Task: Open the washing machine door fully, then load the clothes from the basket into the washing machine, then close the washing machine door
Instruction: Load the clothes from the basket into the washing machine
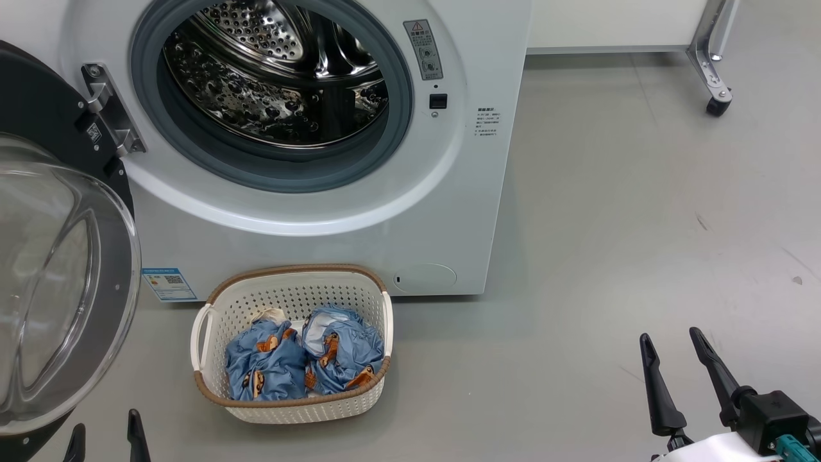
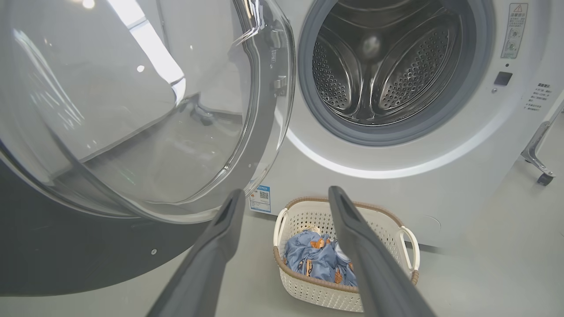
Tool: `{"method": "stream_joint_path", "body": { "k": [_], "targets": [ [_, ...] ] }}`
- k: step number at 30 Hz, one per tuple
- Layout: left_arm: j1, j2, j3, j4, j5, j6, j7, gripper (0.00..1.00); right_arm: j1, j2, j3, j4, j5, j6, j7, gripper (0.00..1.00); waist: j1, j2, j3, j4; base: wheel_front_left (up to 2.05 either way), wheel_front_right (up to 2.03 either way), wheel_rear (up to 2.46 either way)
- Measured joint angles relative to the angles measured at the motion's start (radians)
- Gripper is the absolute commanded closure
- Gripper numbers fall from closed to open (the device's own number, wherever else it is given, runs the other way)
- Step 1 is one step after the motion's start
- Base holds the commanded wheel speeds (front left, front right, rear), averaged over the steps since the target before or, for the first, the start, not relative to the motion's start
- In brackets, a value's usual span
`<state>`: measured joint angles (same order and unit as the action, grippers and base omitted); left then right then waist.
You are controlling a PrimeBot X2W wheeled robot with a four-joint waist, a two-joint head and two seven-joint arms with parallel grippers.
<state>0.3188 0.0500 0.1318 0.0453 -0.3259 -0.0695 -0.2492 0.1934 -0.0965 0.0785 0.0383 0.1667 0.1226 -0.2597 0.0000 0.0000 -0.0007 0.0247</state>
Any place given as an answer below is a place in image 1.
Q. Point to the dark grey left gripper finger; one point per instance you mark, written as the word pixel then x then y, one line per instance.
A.
pixel 76 449
pixel 137 446

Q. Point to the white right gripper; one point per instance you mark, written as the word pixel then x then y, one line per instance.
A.
pixel 718 452

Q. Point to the blue bear-print garment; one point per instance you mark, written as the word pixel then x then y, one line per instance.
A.
pixel 346 350
pixel 269 366

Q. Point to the black glass washer door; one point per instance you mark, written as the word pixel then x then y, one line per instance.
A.
pixel 38 96

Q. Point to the white front-load washing machine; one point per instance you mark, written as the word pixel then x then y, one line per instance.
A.
pixel 385 224

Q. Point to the metal door hinge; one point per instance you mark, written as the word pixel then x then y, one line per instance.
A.
pixel 112 112

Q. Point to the stainless steel washer drum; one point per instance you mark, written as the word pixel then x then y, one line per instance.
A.
pixel 256 96

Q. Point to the black door latch socket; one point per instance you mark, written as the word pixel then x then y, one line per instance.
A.
pixel 438 101

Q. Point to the blue energy label sticker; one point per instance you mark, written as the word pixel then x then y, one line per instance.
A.
pixel 169 285

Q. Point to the cream perforated laundry basket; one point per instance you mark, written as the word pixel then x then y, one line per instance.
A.
pixel 288 295

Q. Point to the round white filter cover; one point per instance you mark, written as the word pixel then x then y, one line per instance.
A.
pixel 424 278

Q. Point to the small white QR sticker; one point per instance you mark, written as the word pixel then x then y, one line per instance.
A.
pixel 93 132

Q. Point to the metal leg with black caster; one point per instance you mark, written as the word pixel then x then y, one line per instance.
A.
pixel 705 64

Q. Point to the small black text label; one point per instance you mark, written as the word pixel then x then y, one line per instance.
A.
pixel 487 122

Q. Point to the grey warning sticker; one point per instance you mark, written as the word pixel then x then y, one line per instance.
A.
pixel 423 51

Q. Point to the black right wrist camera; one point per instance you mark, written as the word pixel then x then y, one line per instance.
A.
pixel 776 417

